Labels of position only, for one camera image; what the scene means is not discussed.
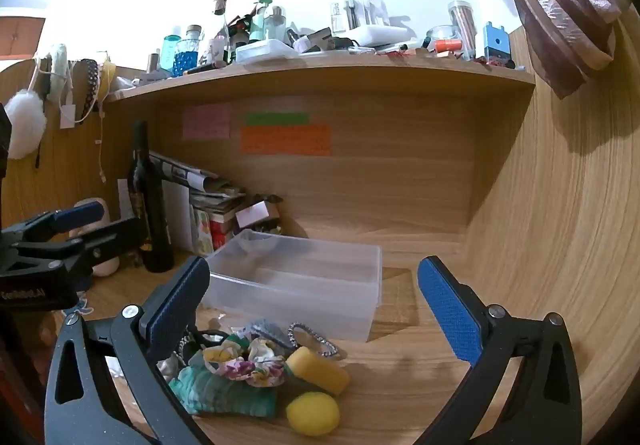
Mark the black looped accessory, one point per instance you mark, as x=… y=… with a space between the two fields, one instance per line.
x=205 y=337

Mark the wooden shelf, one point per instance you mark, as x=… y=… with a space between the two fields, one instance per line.
x=325 y=67

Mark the stack of folded magazines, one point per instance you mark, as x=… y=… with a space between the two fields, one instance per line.
x=200 y=180

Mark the blue liquid bottle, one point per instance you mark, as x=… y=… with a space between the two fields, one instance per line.
x=169 y=50

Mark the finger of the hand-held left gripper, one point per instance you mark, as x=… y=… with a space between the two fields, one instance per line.
x=107 y=242
x=80 y=215

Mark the small cardboard box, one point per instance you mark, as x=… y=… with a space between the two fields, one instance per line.
x=257 y=212

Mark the clear bottle with blue beads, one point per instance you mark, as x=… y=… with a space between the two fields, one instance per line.
x=187 y=57

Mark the pink sticky note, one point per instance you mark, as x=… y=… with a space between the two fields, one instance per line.
x=206 y=122

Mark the yellow round sponge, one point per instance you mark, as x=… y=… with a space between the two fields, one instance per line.
x=312 y=414

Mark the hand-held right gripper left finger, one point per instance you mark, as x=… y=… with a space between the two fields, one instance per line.
x=175 y=310

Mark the yellow hanging cloth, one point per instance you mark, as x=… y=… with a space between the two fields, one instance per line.
x=108 y=77

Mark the white mug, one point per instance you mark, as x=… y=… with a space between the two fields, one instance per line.
x=216 y=50

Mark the blue box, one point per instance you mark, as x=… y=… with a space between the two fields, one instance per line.
x=496 y=42

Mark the white fluffy headband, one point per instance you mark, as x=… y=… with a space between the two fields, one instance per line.
x=59 y=67

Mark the white paper tag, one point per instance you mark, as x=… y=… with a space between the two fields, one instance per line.
x=68 y=116

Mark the black studded headband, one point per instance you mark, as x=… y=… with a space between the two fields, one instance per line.
x=91 y=80

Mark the green pump bottle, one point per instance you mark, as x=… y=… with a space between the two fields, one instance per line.
x=257 y=25

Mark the clear acrylic brush organizer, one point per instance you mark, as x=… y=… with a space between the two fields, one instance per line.
x=357 y=10

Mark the clear plastic box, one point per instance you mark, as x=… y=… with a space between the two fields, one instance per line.
x=300 y=297

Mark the orange capped tube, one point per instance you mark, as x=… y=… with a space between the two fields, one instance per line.
x=447 y=45

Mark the pink mug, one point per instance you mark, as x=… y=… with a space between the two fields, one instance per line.
x=105 y=267

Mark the colourful upright books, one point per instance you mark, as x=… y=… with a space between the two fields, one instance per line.
x=215 y=230

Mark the white fluffy pom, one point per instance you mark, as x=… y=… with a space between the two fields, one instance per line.
x=25 y=125

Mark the dark wine bottle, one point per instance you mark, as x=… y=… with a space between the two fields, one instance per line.
x=152 y=225

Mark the clear bottle with silver cap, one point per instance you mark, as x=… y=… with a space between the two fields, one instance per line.
x=275 y=27

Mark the green sticky note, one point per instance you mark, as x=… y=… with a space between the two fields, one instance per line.
x=276 y=118

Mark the floral scrunchie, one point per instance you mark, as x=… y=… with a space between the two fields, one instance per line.
x=250 y=367

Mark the brown sheer hanging cloth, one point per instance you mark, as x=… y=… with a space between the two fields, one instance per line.
x=560 y=15

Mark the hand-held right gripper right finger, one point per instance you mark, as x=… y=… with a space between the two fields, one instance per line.
x=450 y=310

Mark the grey patterned packet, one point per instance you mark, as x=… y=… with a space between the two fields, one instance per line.
x=270 y=332

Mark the cork topped bottle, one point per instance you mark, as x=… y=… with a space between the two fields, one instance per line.
x=220 y=4

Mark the round glass jar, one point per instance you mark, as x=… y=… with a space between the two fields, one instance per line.
x=442 y=32

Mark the white foam tray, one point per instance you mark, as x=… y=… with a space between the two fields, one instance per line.
x=385 y=35

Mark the yellow rectangular sponge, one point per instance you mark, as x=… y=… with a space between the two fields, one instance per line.
x=320 y=370

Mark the green knit cloth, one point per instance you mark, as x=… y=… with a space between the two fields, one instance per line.
x=225 y=395

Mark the tall clear canister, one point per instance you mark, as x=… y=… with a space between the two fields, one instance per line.
x=462 y=25

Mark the white lidded plastic container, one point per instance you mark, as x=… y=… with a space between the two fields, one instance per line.
x=265 y=51

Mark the orange sticky note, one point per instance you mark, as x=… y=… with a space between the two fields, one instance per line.
x=285 y=140

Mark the wooden wall cabinet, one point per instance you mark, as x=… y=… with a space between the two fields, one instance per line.
x=20 y=37

